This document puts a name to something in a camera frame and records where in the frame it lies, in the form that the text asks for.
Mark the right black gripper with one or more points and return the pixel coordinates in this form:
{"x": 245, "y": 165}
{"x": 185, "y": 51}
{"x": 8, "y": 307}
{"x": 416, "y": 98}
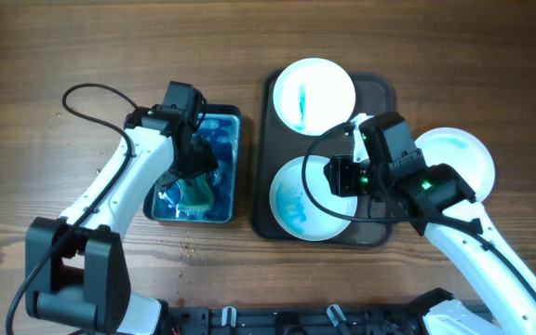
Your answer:
{"x": 341, "y": 182}

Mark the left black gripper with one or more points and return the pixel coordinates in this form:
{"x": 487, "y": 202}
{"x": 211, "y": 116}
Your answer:
{"x": 205, "y": 161}

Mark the green scouring sponge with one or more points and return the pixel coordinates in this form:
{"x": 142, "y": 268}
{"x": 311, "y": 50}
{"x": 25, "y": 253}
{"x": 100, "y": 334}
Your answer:
{"x": 196, "y": 194}

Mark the white plate blue smear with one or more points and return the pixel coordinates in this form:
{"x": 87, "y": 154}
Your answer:
{"x": 462, "y": 151}

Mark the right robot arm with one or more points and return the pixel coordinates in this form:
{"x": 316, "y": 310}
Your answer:
{"x": 437, "y": 184}

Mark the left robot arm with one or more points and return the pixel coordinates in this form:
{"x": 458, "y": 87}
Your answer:
{"x": 75, "y": 267}

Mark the dark brown serving tray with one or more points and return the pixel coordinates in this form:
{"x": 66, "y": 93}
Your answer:
{"x": 278, "y": 145}

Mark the black tub blue water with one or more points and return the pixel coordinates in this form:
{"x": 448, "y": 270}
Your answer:
{"x": 222, "y": 128}

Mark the white plate top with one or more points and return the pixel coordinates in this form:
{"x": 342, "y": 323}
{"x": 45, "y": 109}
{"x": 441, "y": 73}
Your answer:
{"x": 313, "y": 95}

